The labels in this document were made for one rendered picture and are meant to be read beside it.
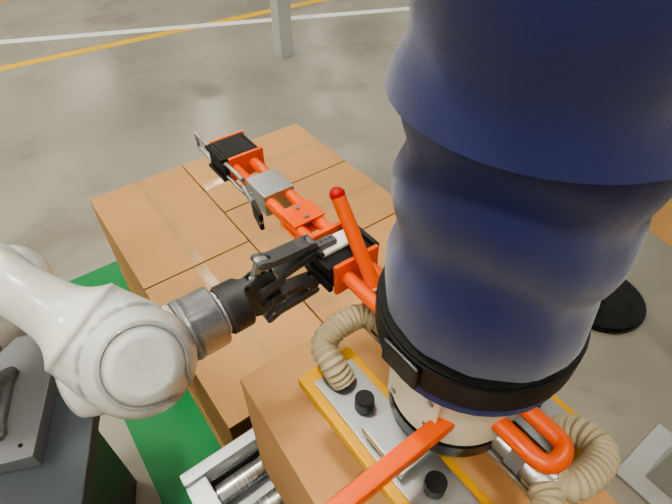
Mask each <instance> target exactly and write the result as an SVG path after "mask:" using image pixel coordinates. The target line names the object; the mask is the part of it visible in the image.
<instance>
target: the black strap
mask: <svg viewBox="0 0 672 504"><path fill-rule="evenodd" d="M375 323H376V328H377V333H378V336H379V338H380V341H381V343H382V358H383V360H384V361H385V362H386V363H387V364H388V365H389V366H390V367H391V368H392V369H393V370H394V371H395V372H396V373H397V374H398V375H399V376H400V377H401V378H402V379H403V381H404V382H405V383H406V384H407V385H408V386H409V387H410V388H411V389H415V388H416V387H417V385H418V386H419V387H421V388H422V389H424V390H425V391H427V392H428V393H430V394H432V395H434V396H436V397H438V398H440V399H442V400H444V401H447V402H450V403H453V404H456V405H459V406H462V407H466V408H471V409H476V410H483V411H509V410H518V409H522V408H526V407H530V406H534V405H536V404H538V403H540V402H542V401H544V400H547V399H548V398H550V397H551V396H553V395H554V394H555V393H557V392H558V391H559V390H560V389H561V388H562V387H563V386H564V385H565V384H566V383H567V382H568V381H569V379H570V378H571V376H572V374H573V373H574V371H575V370H576V368H577V366H578V365H579V363H580V362H581V360H582V358H583V356H584V354H585V353H586V351H587V348H588V344H589V341H590V336H591V330H590V332H589V335H588V338H587V340H586V342H585V345H584V347H583V349H582V350H581V352H580V353H579V355H578V356H577V357H576V358H575V359H574V360H573V361H572V362H571V363H570V364H569V365H568V366H567V367H566V368H564V369H562V370H560V371H558V372H556V373H554V374H552V375H550V376H548V377H546V378H543V379H541V380H539V381H533V382H528V383H513V382H503V381H494V380H486V379H480V378H474V377H469V376H467V375H465V374H462V373H460V372H458V371H455V370H453V369H451V368H449V367H447V366H445V365H443V364H441V363H439V362H437V361H435V360H433V359H431V358H430V357H428V356H426V355H424V354H423V353H421V352H420V351H419V350H418V349H417V348H416V347H414V346H413V345H412V344H411V343H410V341H409V340H408V339H407V337H406V336H405V335H404V334H403V332H402V331H401V330H400V328H399V327H398V326H397V325H396V323H395V322H394V320H393V318H392V316H391V314H390V312H389V309H388V304H387V296H386V284H385V266H384V268H383V270H382V272H381V274H380V276H379V280H378V285H377V291H376V303H375Z"/></svg>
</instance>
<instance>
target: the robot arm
mask: <svg viewBox="0 0 672 504"><path fill-rule="evenodd" d="M348 245H349V243H348V240H347V238H346V235H345V233H344V230H343V229H342V230H340V231H338V232H336V233H334V234H328V235H326V236H324V237H322V238H320V239H318V240H317V241H314V240H313V239H312V238H311V237H310V236H309V235H308V234H305V235H303V236H300V237H298V238H296V239H294V240H291V241H289V242H287V243H285V244H282V245H280V246H278V247H275V248H273V249H271V250H269V251H266V252H262V253H255V254H253V255H251V257H250V259H251V261H252V262H253V265H252V269H251V271H249V272H247V273H246V274H245V275H244V276H243V277H242V278H240V279H234V278H229V279H227V280H225V281H223V282H221V283H219V284H217V285H215V286H213V287H211V290H210V292H209V291H208V290H207V289H206V288H204V287H200V288H198V289H196V290H194V291H192V292H190V293H188V294H186V295H184V296H182V297H180V298H177V299H175V300H172V301H170V302H169V303H167V304H165V305H162V306H161V305H160V304H158V303H156V302H153V301H151V300H148V299H146V298H144V297H141V296H139V295H137V294H134V293H132V292H130V291H127V290H125V289H123V288H121V287H119V286H116V285H114V284H113V283H110V284H106V285H103V286H96V287H84V286H79V285H76V284H73V283H70V282H68V281H66V280H63V279H61V278H59V277H57V276H55V275H53V272H52V269H51V266H50V264H49V263H48V261H47V260H46V259H45V258H44V257H43V256H42V255H40V254H39V253H37V252H36V251H34V250H32V249H29V248H27V247H25V246H20V245H7V244H5V243H1V242H0V352H1V351H2V350H3V349H4V348H6V347H7V346H8V345H9V344H10V343H11V342H12V341H13V340H14V339H15V338H16V337H17V336H18V335H19V334H20V333H21V332H22V331H24V332H25V333H27V334H28V335H29V336H30V337H31V338H32V339H34V340H35V341H36V343H37V344H38V345H39V347H40V349H41V351H42V354H43V358H44V369H45V371H46V372H48V373H49V374H51V375H52V376H53V377H55V381H56V385H57V387H58V390H59V392H60V394H61V396H62V398H63V400H64V402H65V403H66V405H67V406H68V407H69V409H70V410H71V411H72V412H73V413H74V414H76V415H77V416H79V417H82V418H88V417H95V416H100V415H105V414H107V415H110V416H112V417H115V418H119V419H125V420H137V419H144V418H148V417H152V416H155V415H157V414H160V413H162V412H164V411H165V410H167V409H169V408H170V407H172V406H173V405H174V404H175V403H176V402H178V401H179V400H180V398H181V397H182V396H183V395H184V393H185V392H186V391H187V389H188V388H189V386H190V384H191V382H192V380H193V378H194V376H195V372H196V368H197V361H199V360H203V359H204V358H205V357H206V356H208V355H210V354H212V353H214V352H215V351H217V350H219V349H221V348H223V347H224V346H226V345H228V344H230V343H231V341H232V335H231V333H232V334H237V333H239V332H241V331H243V330H245V329H247V328H248V327H250V326H252V325H254V324H255V322H256V317H257V316H261V315H263V317H264V318H265V319H266V320H267V322H268V323H272V322H273V321H274V320H276V319H277V318H278V317H279V316H280V315H281V314H283V313H284V312H286V311H288V310H289V309H291V308H293V307H294V306H296V305H298V304H299V303H301V302H303V301H304V300H306V299H308V298H309V297H311V296H313V295H314V294H316V293H318V292H319V290H320V288H319V287H318V286H319V284H320V283H319V282H318V281H317V280H316V279H315V278H314V277H313V276H312V275H311V274H310V272H309V271H306V272H304V273H301V274H298V275H295V276H293V277H290V278H287V277H289V276H290V275H292V274H293V273H295V272H296V271H298V270H299V269H301V268H302V267H304V266H305V265H306V264H308V263H309V262H311V261H312V260H314V259H315V258H316V257H317V256H320V257H321V258H322V259H323V258H325V257H327V256H328V255H330V254H332V253H334V252H336V251H338V250H340V249H342V248H344V247H346V246H348ZM310 251H311V252H310ZM273 273H274V274H273ZM276 277H277V278H276ZM286 278H287V279H286ZM308 288H310V290H309V289H308ZM18 375H19V370H18V369H17V368H16V367H13V366H10V367H7V368H5V369H3V370H1V371H0V442H1V441H2V440H4V439H5V437H6V436H7V434H8V429H7V418H8V413H9V408H10V402H11V397H12V392H13V387H14V383H15V381H16V379H17V377H18Z"/></svg>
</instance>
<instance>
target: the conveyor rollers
mask: <svg viewBox="0 0 672 504"><path fill-rule="evenodd" d="M267 474H268V473H267V472H266V470H265V468H264V466H263V464H262V461H261V457H260V455H259V456H257V457H256V458H254V459H253V460H251V461H250V462H248V463H247V464H245V465H244V466H242V467H241V468H240V469H238V470H237V471H235V472H234V473H232V474H231V475H229V476H228V477H226V478H225V479H224V480H222V481H221V482H219V483H218V484H216V485H215V487H214V488H215V490H216V492H217V494H216V496H217V498H218V499H219V498H220V500H221V502H222V503H223V504H226V503H228V502H229V501H231V500H232V499H233V498H235V497H236V496H238V495H239V494H241V493H242V492H243V491H245V490H246V489H248V488H249V487H250V486H252V485H253V484H255V483H256V482H257V481H259V480H260V479H262V478H263V477H264V476H266V475H267ZM252 504H284V502H283V501H282V499H281V497H280V495H279V493H278V492H277V490H276V488H275V487H274V488H273V489H272V490H270V491H269V492H267V493H266V494H265V495H263V496H262V497H261V498H259V499H258V500H257V501H255V502H254V503H252Z"/></svg>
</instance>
